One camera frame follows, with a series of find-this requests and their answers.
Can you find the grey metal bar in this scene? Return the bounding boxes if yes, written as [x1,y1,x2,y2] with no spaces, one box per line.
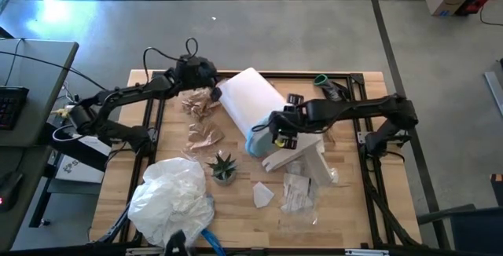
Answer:
[483,71,503,118]

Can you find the clear plastic bag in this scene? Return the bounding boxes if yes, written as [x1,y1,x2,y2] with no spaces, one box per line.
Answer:
[278,171,320,228]

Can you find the dark office chair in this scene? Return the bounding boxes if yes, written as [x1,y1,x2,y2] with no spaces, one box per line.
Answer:
[416,203,503,256]

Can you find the white printed paper slip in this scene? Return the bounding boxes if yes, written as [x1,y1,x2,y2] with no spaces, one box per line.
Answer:
[281,173,312,214]

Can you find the succulent in patterned grey pot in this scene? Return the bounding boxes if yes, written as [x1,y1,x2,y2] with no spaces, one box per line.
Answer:
[206,150,239,187]

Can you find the black computer mouse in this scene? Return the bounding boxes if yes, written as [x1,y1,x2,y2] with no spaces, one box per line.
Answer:
[0,171,24,213]

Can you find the black keyboard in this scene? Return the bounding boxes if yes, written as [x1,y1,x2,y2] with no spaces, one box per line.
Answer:
[0,86,31,131]

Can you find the white printed box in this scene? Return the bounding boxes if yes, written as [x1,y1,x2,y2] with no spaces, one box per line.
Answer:
[54,133,113,185]

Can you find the black glove with green cuff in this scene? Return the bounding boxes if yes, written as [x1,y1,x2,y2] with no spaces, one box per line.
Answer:
[313,74,351,102]

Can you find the crumpled clear plastic wrap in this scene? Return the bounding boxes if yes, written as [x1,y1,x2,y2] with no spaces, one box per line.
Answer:
[283,158,341,186]

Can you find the black aluminium table frame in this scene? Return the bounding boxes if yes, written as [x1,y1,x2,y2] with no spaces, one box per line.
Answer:
[94,70,424,249]

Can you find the black desk cable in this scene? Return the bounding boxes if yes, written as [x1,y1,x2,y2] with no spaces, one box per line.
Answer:
[0,38,109,92]

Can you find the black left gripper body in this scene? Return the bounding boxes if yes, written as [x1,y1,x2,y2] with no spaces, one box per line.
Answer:
[174,53,219,90]

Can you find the yellow plug adapter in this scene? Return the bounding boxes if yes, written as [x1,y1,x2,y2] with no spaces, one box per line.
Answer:
[50,104,82,119]

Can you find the blue trash bag liner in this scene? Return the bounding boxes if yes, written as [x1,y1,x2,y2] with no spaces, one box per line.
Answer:
[245,116,277,158]

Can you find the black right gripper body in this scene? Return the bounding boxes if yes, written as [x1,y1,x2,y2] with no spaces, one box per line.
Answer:
[269,104,314,139]

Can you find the black equipment piece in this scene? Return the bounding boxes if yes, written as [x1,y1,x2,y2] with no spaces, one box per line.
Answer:
[164,230,197,256]

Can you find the white triangular paper piece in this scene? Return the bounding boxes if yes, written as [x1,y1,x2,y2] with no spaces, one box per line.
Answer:
[252,181,275,209]

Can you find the white plastic trash bin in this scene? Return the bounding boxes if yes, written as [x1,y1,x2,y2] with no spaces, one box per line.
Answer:
[218,67,288,157]

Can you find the grey desk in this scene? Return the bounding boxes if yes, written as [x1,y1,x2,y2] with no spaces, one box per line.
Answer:
[0,38,79,249]

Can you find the large white plastic bag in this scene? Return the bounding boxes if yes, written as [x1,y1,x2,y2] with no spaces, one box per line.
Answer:
[127,156,216,249]

